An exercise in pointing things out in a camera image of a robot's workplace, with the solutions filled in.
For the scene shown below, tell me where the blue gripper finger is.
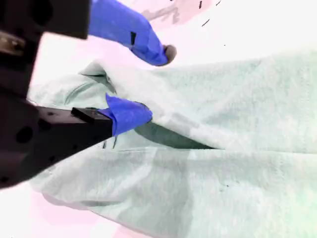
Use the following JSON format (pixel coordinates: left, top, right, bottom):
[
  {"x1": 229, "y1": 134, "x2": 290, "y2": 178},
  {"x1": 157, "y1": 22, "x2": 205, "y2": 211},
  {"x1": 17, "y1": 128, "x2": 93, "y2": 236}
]
[
  {"x1": 37, "y1": 93, "x2": 153, "y2": 172},
  {"x1": 42, "y1": 0, "x2": 178, "y2": 67}
]

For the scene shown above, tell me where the pale green T-shirt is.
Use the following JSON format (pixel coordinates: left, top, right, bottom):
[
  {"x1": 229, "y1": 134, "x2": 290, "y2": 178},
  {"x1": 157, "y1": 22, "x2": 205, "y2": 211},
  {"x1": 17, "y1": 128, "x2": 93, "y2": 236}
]
[{"x1": 26, "y1": 49, "x2": 317, "y2": 238}]

